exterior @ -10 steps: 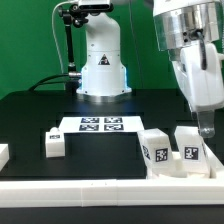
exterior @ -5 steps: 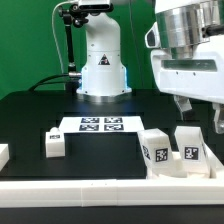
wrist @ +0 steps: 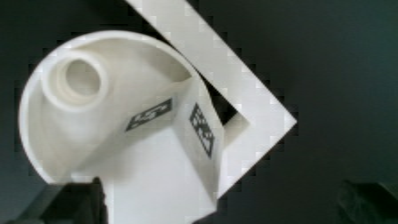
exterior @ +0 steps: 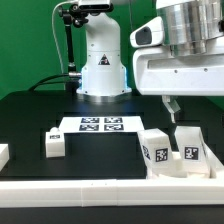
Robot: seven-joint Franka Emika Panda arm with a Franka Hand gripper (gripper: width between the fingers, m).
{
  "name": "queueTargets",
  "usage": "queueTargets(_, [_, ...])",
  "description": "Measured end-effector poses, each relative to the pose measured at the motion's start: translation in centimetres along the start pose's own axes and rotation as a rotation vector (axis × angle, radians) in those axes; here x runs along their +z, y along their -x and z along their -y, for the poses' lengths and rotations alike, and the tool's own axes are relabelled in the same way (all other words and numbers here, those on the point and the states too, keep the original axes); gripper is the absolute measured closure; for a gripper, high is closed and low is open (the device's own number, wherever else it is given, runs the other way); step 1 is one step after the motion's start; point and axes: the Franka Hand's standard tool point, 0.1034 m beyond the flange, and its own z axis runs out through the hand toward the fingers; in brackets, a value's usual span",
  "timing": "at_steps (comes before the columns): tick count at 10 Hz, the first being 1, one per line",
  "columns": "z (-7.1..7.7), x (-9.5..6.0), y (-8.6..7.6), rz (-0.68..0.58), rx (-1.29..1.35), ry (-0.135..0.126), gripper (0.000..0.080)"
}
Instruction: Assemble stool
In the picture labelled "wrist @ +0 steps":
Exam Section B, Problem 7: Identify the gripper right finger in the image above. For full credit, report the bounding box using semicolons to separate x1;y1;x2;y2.
335;180;398;224

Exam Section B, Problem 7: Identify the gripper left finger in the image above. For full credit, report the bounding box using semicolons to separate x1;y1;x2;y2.
6;178;108;224

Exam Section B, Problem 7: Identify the white round stool seat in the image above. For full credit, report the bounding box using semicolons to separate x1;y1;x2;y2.
17;31;195;183

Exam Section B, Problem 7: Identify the white U-shaped obstacle fence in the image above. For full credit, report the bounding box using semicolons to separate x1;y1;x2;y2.
125;0;296;195

